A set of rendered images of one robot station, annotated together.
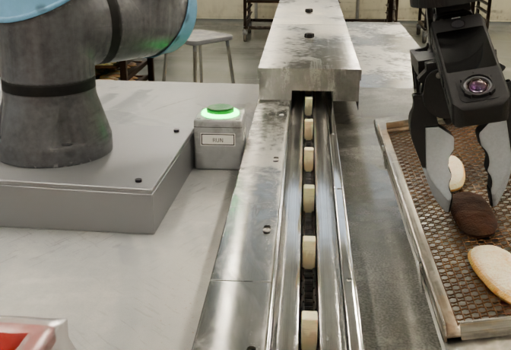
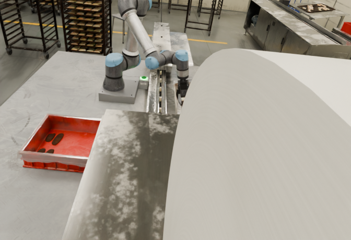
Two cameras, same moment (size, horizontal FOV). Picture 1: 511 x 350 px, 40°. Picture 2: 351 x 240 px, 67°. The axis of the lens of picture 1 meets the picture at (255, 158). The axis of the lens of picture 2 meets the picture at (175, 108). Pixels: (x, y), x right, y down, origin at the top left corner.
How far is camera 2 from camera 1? 105 cm
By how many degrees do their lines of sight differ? 17
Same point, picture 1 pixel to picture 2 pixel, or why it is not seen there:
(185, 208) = (138, 98)
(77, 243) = (121, 105)
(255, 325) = not seen: hidden behind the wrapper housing
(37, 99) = (113, 79)
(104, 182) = (126, 95)
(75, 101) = (119, 79)
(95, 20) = (124, 66)
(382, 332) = not seen: hidden behind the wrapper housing
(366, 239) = (169, 106)
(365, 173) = (170, 91)
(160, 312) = not seen: hidden behind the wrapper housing
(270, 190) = (153, 97)
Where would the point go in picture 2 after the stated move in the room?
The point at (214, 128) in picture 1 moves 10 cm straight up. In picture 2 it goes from (142, 81) to (143, 69)
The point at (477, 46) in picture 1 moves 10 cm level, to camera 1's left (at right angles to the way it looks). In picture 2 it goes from (185, 85) to (168, 84)
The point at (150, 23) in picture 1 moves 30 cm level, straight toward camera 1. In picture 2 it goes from (132, 64) to (139, 84)
